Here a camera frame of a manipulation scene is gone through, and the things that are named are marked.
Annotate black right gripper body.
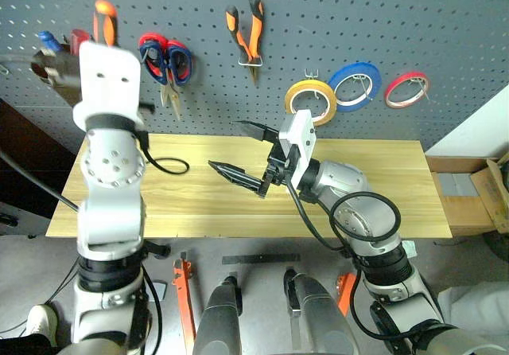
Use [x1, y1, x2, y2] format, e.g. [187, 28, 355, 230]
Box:
[260, 139, 299, 192]

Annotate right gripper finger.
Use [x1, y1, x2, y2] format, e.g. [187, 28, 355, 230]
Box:
[207, 159, 267, 199]
[231, 119, 280, 144]

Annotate dark blue handled scissors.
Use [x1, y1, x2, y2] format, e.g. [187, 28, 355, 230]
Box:
[140, 39, 195, 122]

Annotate yellow tape roll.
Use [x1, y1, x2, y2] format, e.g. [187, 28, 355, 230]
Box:
[283, 80, 338, 127]

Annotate orange black needle-nose pliers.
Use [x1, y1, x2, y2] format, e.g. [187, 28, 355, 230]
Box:
[224, 0, 266, 86]

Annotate orange handled screwdriver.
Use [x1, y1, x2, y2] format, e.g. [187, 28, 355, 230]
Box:
[92, 0, 119, 48]

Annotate grey metal pegboard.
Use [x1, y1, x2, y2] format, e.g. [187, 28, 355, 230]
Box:
[0, 0, 509, 154]

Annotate flat black bar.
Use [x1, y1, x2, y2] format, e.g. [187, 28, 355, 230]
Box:
[221, 252, 302, 267]

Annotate blue tape roll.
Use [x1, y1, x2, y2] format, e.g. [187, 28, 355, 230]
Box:
[327, 61, 383, 114]

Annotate orange bar clamp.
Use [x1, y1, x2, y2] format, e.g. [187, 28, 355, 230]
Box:
[336, 271, 358, 317]
[172, 251, 199, 355]

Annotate black cabinet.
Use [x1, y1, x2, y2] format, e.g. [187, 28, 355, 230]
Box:
[0, 99, 77, 237]

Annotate red tape roll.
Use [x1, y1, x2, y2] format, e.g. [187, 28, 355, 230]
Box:
[383, 71, 432, 110]

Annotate dark rounded shape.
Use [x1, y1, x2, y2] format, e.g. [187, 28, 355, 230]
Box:
[192, 274, 244, 355]
[283, 268, 358, 355]

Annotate brown cardboard box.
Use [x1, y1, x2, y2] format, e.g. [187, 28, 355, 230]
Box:
[424, 154, 509, 237]

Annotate white sneaker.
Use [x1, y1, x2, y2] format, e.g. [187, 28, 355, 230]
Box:
[25, 303, 60, 349]

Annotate grey trouser leg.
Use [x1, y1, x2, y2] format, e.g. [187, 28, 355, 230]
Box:
[436, 282, 509, 337]

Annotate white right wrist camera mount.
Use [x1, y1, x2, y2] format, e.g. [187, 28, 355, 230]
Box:
[278, 108, 318, 191]

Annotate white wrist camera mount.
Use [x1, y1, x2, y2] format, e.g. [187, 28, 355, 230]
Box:
[72, 40, 145, 128]
[278, 108, 318, 191]

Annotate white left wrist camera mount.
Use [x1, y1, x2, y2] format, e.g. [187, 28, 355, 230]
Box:
[72, 40, 145, 128]

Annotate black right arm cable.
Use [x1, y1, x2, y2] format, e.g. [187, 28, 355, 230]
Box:
[286, 181, 403, 342]

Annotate red handled scissors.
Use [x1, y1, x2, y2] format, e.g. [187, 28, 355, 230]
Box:
[137, 32, 196, 86]

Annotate red handled screwdriver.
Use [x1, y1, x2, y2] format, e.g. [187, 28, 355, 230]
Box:
[70, 29, 93, 50]

